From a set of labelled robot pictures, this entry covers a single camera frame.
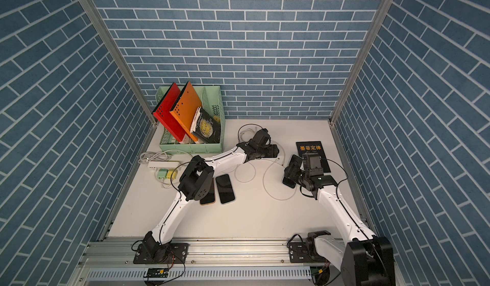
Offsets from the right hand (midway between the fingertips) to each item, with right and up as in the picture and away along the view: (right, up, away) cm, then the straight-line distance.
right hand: (292, 172), depth 85 cm
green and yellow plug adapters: (-61, -3, +8) cm, 62 cm away
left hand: (-4, +8, +14) cm, 16 cm away
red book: (-59, +27, +1) cm, 65 cm away
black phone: (-2, +2, -10) cm, 10 cm away
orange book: (-50, +30, +6) cm, 59 cm away
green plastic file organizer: (-41, +36, +22) cm, 59 cm away
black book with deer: (+16, +10, +20) cm, 28 cm away
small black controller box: (-55, -36, -13) cm, 67 cm away
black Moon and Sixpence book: (-42, +21, +13) cm, 49 cm away
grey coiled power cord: (-68, +6, +13) cm, 70 cm away
